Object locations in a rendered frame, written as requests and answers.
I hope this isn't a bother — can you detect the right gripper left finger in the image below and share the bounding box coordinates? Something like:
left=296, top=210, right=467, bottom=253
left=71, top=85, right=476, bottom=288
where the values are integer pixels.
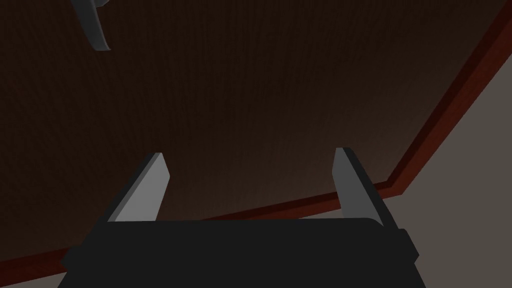
left=95, top=151, right=171, bottom=223

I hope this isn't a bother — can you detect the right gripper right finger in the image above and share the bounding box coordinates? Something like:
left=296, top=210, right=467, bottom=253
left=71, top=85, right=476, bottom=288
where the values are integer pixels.
left=331, top=147, right=399, bottom=231

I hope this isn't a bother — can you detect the grey curved door handle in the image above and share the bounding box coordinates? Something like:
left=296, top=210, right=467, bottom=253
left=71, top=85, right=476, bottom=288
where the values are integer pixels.
left=71, top=0, right=112, bottom=52

